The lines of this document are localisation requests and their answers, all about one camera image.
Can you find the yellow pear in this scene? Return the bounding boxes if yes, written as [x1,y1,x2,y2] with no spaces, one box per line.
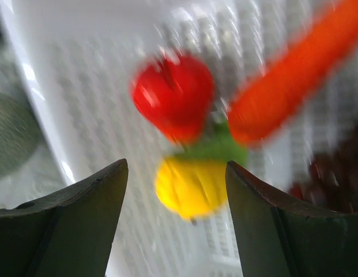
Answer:
[154,157,227,221]

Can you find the white plastic basket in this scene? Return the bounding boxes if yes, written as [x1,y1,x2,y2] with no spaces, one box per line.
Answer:
[0,1,358,276]

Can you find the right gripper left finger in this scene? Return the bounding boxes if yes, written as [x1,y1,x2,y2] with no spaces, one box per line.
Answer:
[0,159,129,276]

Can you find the dark purple grapes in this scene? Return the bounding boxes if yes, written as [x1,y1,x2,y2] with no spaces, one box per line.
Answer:
[288,124,358,214]

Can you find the orange carrot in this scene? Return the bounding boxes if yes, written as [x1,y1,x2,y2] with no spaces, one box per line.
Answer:
[228,1,358,145]

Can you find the green netted melon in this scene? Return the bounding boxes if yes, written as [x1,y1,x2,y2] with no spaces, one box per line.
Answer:
[0,93,41,178]

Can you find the red yellow apple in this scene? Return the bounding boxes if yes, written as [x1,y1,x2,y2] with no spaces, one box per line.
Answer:
[130,51,215,144]

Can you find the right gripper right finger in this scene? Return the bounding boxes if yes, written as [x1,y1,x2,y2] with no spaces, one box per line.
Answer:
[225,161,358,276]

